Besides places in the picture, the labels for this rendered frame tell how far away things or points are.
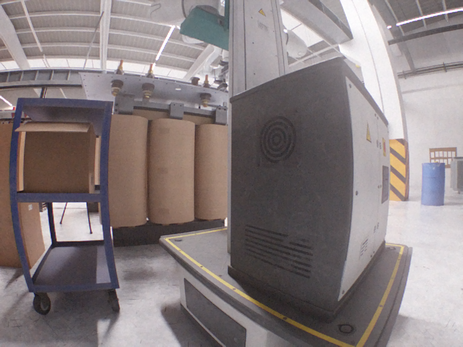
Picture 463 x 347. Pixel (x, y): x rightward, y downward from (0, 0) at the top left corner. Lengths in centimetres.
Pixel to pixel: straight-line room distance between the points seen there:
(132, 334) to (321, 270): 73
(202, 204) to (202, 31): 140
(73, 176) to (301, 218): 79
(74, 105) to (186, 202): 122
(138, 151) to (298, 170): 139
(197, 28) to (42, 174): 92
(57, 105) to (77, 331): 89
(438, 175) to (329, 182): 455
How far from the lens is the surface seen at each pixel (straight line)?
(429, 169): 486
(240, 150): 53
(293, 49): 146
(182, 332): 89
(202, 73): 218
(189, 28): 105
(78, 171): 86
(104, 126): 85
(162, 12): 119
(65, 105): 89
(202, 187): 184
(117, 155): 162
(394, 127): 556
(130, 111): 173
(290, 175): 42
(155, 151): 170
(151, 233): 185
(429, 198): 487
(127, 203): 163
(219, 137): 187
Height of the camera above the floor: 62
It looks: level
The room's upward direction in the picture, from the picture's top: straight up
